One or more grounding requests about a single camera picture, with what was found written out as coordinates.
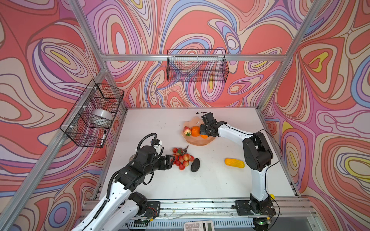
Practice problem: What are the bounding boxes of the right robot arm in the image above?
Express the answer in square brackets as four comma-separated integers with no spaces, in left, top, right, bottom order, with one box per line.
[197,112,273,214]

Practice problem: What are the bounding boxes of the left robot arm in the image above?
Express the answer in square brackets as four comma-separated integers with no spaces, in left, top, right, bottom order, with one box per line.
[74,133,174,231]

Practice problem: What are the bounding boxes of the black wire basket left wall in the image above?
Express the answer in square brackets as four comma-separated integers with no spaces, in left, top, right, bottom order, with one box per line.
[60,80,124,148]

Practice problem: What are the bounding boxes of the pink faceted fruit bowl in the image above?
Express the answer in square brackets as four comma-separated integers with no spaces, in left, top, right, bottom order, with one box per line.
[181,116,215,146]

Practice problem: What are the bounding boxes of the yellow fake corn cob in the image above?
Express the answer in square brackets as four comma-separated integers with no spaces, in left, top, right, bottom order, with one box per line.
[225,158,245,168]

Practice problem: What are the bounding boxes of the white calculator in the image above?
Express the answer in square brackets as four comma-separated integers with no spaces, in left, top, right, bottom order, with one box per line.
[184,220,215,231]

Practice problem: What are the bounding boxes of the red yellow fake strawberry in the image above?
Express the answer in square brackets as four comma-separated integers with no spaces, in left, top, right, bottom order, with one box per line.
[183,127,192,136]

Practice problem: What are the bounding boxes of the black wire basket back wall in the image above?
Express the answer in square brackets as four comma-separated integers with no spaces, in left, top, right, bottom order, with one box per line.
[166,48,229,83]

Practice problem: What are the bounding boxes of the dark fake avocado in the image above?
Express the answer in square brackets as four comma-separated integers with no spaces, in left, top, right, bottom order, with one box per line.
[190,158,200,172]

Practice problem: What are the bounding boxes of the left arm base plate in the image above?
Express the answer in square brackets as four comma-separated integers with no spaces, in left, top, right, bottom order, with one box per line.
[135,201,161,220]

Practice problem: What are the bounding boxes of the black wire basket wall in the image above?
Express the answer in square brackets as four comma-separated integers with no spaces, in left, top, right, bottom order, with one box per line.
[60,80,124,148]
[166,48,229,83]

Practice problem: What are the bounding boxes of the silver tape roll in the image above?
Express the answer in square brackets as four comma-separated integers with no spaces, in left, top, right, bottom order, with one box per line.
[91,109,113,128]

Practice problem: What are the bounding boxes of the aluminium front rail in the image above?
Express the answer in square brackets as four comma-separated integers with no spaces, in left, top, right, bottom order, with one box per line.
[156,197,318,219]

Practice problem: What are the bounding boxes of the large orange fake fruit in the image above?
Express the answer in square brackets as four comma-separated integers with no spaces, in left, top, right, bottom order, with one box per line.
[191,126,200,137]

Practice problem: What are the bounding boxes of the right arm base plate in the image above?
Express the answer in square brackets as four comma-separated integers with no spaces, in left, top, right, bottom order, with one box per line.
[232,200,276,217]

